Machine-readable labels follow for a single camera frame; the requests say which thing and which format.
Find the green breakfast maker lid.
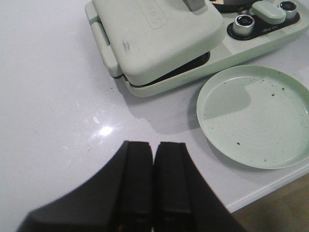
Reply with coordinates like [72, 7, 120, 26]
[85, 0, 225, 86]

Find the black round frying pan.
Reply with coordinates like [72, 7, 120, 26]
[210, 0, 256, 14]

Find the silver control knob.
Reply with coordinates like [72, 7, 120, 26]
[232, 14, 255, 37]
[278, 0, 298, 21]

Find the green round plate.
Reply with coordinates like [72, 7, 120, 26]
[197, 65, 309, 169]

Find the left silver control knob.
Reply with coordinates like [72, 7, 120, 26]
[232, 14, 255, 37]

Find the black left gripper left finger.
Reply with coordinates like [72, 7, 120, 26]
[17, 141, 153, 232]

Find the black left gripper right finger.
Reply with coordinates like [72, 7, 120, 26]
[154, 142, 245, 232]

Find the right silver control knob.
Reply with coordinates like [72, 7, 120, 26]
[278, 0, 298, 21]

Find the green pan handle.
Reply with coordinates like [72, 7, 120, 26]
[251, 0, 286, 25]

